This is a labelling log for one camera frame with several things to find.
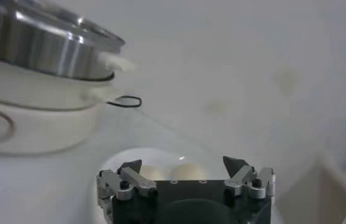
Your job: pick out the white round plate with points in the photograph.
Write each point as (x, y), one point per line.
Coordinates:
(160, 155)

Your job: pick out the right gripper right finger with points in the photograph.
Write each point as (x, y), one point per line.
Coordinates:
(243, 179)

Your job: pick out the white side desk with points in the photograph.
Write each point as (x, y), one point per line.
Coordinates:
(328, 198)

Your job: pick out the stainless steel steamer basket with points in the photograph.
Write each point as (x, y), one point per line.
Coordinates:
(39, 39)

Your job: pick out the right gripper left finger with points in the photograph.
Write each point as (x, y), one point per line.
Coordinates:
(136, 181)

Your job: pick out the white steamed baozi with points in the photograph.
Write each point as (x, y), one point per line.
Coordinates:
(189, 172)

